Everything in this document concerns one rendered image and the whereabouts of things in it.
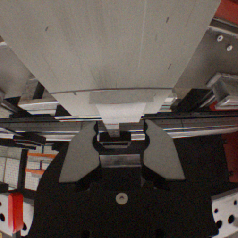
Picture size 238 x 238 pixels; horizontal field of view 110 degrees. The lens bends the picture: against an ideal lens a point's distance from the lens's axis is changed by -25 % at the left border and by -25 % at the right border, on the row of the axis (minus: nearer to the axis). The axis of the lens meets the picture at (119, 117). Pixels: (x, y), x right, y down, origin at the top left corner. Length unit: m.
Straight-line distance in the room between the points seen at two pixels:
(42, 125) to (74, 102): 0.43
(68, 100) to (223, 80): 0.40
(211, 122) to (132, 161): 0.51
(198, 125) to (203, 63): 0.32
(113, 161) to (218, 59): 0.36
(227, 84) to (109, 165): 0.38
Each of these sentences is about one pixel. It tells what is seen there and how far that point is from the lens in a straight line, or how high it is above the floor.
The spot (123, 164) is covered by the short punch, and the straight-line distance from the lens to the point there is 0.23.
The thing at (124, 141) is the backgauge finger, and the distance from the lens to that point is 0.41.
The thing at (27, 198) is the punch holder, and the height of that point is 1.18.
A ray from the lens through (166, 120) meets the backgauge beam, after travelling 0.53.
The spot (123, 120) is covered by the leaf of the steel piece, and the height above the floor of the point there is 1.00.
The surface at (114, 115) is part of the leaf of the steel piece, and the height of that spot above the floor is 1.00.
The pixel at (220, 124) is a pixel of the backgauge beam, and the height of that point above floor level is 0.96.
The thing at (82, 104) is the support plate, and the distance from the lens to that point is 0.20.
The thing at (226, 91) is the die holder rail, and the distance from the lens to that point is 0.40.
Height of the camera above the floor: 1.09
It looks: 22 degrees down
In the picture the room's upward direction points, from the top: 179 degrees clockwise
